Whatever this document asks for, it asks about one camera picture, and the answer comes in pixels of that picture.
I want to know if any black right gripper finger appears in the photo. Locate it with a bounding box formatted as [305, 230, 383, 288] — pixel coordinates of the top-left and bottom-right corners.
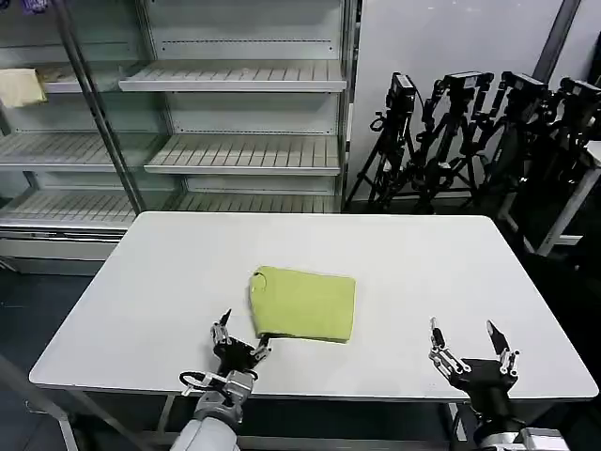
[485, 319, 521, 379]
[426, 317, 465, 378]

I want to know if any yellow-green shirt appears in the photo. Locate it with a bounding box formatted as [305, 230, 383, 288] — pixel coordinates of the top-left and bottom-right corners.
[247, 265, 358, 346]

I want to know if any white frame desk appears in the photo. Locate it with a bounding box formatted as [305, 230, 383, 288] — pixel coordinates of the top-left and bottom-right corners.
[497, 139, 601, 258]

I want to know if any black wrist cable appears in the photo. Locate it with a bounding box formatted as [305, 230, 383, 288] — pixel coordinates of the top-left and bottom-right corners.
[177, 370, 222, 397]

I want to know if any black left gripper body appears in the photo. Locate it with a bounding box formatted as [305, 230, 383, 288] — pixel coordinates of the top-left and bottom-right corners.
[213, 339, 260, 375]

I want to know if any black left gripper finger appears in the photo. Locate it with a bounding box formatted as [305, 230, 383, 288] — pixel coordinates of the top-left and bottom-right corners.
[208, 307, 234, 348]
[250, 332, 274, 366]

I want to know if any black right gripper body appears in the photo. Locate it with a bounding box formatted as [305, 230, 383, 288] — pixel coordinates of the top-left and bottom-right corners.
[444, 357, 523, 437]

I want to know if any empty grey shelf unit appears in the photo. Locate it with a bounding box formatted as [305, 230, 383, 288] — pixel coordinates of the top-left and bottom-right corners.
[0, 0, 363, 278]

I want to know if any black camera tripod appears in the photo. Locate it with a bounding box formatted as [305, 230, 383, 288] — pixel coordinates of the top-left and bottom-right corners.
[412, 70, 497, 210]
[539, 77, 601, 226]
[354, 71, 418, 208]
[487, 70, 562, 217]

